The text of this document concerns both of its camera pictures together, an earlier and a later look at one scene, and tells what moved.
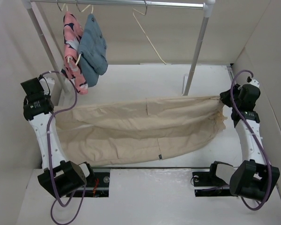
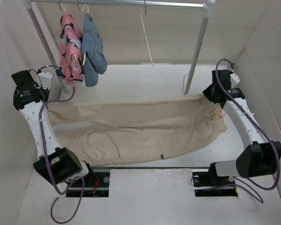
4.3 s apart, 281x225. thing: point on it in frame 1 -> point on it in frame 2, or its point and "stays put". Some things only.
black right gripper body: x=237 y=90 -> x=209 y=92
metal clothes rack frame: x=207 y=6 stays put
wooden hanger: x=165 y=63 -> x=141 y=11
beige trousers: x=135 y=131 stays put
